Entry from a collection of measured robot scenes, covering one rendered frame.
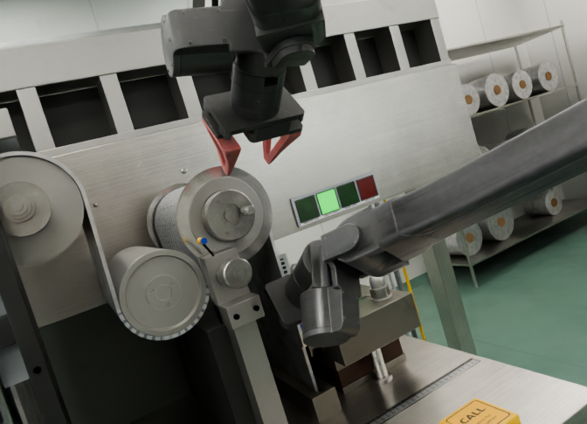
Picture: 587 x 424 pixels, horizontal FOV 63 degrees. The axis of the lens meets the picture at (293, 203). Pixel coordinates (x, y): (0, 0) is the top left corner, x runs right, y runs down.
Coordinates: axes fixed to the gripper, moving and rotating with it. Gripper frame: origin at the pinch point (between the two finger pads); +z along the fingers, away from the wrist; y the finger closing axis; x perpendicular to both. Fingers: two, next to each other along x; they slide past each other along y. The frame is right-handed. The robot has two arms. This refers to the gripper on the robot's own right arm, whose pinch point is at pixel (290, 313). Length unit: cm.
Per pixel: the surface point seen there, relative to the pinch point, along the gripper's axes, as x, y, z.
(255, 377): -6.8, -10.4, -3.2
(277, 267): 6.4, -0.2, -5.1
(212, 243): 11.8, -9.4, -10.0
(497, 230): 43, 285, 226
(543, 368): -45, 154, 134
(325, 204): 25.3, 29.1, 20.1
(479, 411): -24.7, 11.0, -13.6
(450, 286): -1, 74, 55
